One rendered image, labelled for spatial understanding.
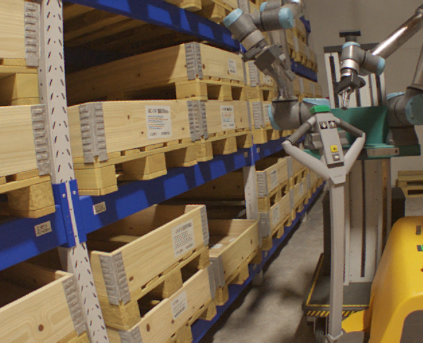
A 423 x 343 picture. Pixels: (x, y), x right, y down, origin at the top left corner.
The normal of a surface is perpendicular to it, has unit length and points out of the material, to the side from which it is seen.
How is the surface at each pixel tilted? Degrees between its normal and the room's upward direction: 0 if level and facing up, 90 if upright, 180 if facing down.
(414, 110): 95
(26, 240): 90
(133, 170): 90
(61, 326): 90
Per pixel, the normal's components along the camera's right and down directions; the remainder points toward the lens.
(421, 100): -0.07, 0.22
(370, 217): -0.37, 0.16
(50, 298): 0.91, -0.04
